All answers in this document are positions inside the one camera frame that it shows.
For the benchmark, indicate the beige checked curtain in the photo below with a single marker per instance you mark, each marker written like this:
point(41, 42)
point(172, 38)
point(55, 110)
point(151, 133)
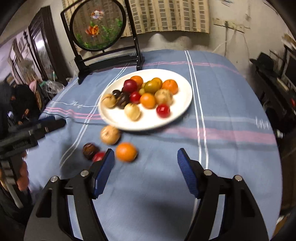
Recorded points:
point(167, 16)

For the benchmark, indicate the round orange fruit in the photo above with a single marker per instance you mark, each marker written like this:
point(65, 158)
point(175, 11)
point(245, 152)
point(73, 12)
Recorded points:
point(126, 152)

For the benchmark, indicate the mandarin with dark spots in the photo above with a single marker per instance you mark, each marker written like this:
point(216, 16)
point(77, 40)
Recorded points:
point(171, 85)

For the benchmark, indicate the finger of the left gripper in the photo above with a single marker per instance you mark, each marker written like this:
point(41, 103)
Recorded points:
point(46, 126)
point(29, 124)

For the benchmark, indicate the large red plum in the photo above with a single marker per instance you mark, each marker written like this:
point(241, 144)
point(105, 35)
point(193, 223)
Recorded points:
point(129, 86)

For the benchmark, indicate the wall power strip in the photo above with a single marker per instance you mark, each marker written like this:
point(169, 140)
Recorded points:
point(229, 24)

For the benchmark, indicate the beige passion fruit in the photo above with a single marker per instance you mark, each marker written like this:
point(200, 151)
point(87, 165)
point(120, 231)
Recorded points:
point(110, 135)

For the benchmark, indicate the standing fan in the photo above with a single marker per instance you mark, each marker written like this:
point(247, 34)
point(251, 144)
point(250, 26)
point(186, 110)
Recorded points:
point(26, 66)

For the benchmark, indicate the black hat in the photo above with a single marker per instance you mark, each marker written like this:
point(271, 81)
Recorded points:
point(264, 62)

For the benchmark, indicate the dark framed painting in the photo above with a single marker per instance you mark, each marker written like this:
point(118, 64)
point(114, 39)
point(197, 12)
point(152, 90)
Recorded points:
point(46, 47)

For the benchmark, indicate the smaller red plum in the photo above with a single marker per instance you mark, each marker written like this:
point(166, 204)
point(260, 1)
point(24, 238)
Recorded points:
point(98, 156)

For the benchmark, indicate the red cherry tomato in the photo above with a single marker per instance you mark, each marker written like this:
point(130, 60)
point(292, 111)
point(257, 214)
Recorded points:
point(135, 97)
point(163, 111)

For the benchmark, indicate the large orange mandarin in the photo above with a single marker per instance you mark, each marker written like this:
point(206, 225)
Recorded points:
point(138, 80)

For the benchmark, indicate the smooth orange fruit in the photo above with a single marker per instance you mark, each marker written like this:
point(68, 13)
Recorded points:
point(148, 101)

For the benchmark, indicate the black framed goldfish screen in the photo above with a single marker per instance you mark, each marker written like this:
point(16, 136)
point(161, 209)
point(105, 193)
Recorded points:
point(92, 28)

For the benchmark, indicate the pale melon purple stripe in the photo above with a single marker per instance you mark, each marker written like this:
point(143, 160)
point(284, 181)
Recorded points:
point(109, 101)

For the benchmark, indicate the blue striped tablecloth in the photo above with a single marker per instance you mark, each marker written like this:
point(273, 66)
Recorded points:
point(225, 129)

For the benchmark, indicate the small orange kumquat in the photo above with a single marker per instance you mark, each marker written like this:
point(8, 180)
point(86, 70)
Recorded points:
point(158, 81)

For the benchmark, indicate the small spotted pale fruit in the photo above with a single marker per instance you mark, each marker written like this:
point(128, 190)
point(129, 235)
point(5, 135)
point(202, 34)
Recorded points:
point(132, 111)

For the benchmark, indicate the person's left hand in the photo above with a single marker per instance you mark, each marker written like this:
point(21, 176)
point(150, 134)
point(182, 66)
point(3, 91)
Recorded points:
point(23, 180)

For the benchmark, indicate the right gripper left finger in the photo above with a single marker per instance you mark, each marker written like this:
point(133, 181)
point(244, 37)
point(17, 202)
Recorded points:
point(50, 217)

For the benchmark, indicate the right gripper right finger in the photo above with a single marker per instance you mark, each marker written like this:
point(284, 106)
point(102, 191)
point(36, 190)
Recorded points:
point(241, 220)

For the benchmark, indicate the dark cherry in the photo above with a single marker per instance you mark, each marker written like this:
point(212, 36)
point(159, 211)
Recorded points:
point(116, 93)

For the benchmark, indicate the clear plastic bag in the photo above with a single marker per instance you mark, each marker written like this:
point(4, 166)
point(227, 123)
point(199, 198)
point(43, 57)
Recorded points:
point(52, 87)

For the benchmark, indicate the computer monitor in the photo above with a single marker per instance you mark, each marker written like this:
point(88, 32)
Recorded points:
point(289, 70)

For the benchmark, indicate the yellow-green longan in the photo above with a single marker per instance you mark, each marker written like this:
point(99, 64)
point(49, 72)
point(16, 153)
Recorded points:
point(141, 91)

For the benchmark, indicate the green-orange tomato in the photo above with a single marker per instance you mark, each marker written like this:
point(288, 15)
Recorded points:
point(151, 87)

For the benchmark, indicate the white round plate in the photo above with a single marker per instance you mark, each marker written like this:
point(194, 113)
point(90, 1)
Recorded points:
point(148, 119)

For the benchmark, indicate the black equipment shelf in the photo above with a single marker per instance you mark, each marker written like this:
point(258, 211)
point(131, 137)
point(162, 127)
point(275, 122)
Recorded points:
point(278, 100)

